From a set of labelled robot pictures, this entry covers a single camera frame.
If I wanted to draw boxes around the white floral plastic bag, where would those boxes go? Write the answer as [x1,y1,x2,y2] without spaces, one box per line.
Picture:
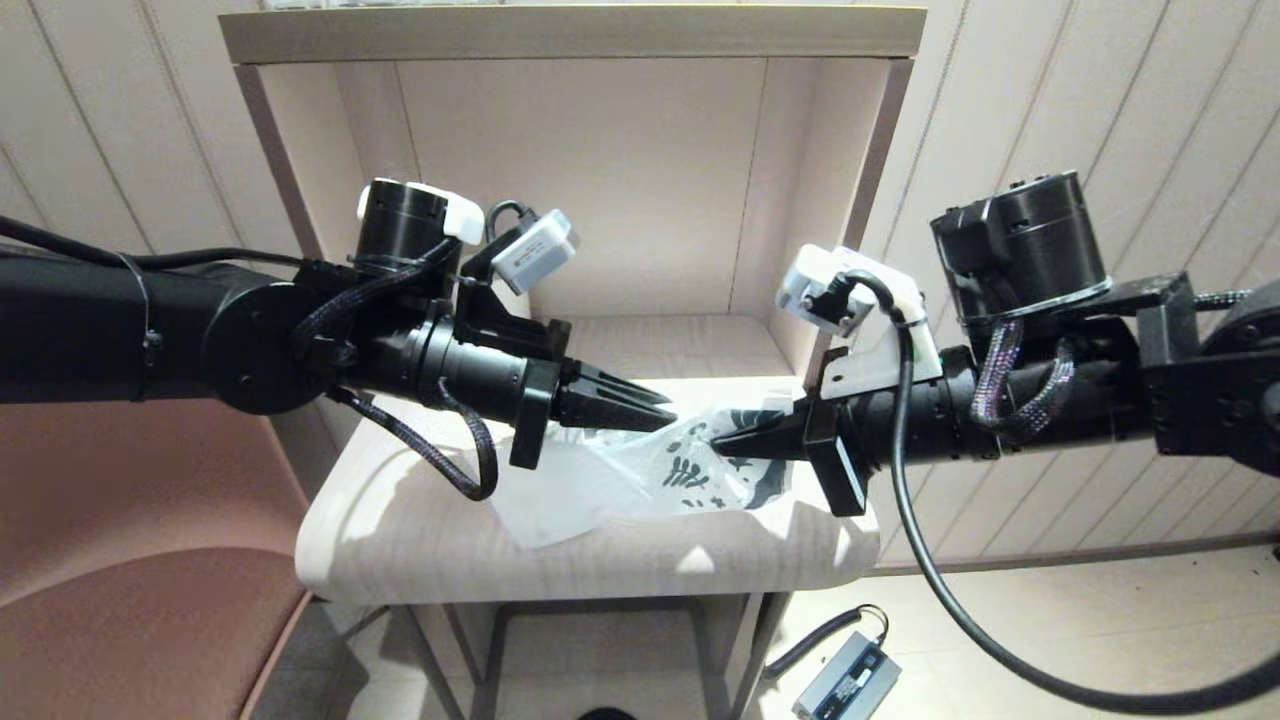
[490,400,803,549]

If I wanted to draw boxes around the black braided right arm sleeve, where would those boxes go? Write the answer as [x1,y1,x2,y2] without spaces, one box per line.
[970,318,1077,441]

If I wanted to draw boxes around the black braided arm sleeve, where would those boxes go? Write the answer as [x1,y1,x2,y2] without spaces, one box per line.
[295,240,501,503]
[970,318,1077,441]

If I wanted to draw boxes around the black braided left arm sleeve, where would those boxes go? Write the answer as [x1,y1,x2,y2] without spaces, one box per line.
[295,240,501,503]

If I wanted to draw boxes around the light wood shelf desk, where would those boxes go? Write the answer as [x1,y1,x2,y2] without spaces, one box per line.
[220,5,928,720]

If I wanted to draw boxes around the grey power supply box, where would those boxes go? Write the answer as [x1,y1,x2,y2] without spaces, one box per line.
[792,632,901,720]

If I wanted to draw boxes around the pink brown chair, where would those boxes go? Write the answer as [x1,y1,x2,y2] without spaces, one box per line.
[0,400,336,720]

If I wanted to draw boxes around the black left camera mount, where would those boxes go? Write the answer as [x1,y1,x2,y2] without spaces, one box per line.
[455,200,571,363]

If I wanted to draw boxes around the black right camera cable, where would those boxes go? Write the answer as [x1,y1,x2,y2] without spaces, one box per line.
[830,270,1280,716]

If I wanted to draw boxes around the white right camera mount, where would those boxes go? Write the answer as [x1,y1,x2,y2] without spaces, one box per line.
[822,262,946,401]

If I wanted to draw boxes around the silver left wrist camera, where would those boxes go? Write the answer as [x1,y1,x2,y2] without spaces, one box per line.
[490,208,581,296]

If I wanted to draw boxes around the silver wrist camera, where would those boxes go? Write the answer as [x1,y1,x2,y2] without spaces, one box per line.
[490,208,581,296]
[775,245,873,336]

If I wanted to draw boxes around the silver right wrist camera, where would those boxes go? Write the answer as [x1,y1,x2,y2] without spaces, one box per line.
[775,245,873,336]

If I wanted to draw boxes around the black ribbed power cable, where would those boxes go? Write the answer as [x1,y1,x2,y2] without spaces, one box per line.
[762,606,889,683]

